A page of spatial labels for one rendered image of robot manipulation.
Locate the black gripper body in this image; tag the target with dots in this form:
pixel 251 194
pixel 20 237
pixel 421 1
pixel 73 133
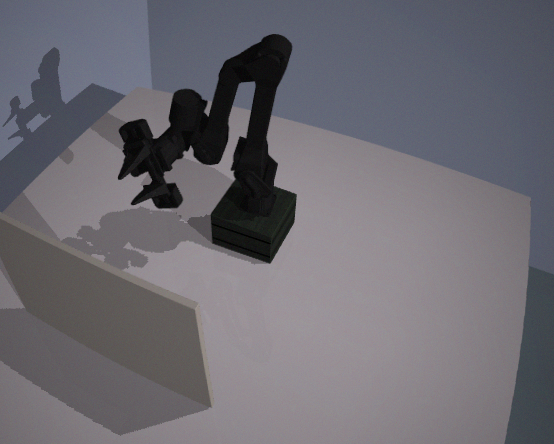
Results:
pixel 163 152

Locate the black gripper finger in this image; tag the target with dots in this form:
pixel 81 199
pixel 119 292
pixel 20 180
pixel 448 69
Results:
pixel 152 191
pixel 136 152

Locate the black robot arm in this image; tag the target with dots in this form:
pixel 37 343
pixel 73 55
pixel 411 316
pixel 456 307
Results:
pixel 265 63

